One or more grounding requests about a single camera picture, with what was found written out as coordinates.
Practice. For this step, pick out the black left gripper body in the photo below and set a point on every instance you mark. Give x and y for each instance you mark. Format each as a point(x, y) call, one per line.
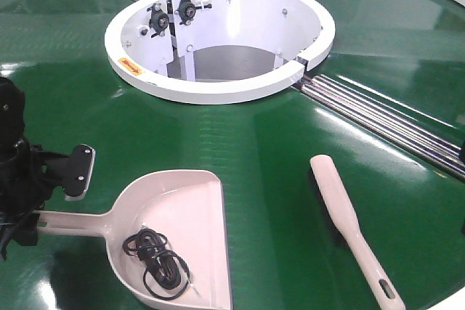
point(29, 176)

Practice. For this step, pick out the beige plastic dustpan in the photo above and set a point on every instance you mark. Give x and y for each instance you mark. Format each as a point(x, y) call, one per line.
point(186, 206)

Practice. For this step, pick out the beige hand brush black bristles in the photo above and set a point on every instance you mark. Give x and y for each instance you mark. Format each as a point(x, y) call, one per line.
point(344, 218)

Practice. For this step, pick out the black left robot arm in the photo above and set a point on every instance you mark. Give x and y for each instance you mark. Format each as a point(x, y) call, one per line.
point(12, 117)

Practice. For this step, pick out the orange arrow sticker front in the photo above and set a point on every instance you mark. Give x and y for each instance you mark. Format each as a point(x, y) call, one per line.
point(131, 66)

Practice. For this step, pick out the chrome rollers right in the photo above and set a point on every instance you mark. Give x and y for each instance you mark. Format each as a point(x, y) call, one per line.
point(386, 122)

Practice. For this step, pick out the left black bearing mount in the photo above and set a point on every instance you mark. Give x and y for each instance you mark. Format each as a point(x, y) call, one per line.
point(159, 20)

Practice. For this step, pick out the black bearing mount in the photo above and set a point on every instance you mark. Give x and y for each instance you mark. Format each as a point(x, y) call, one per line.
point(187, 10)
point(159, 20)

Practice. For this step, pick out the right black bearing mount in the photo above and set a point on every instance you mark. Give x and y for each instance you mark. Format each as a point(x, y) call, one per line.
point(187, 10)

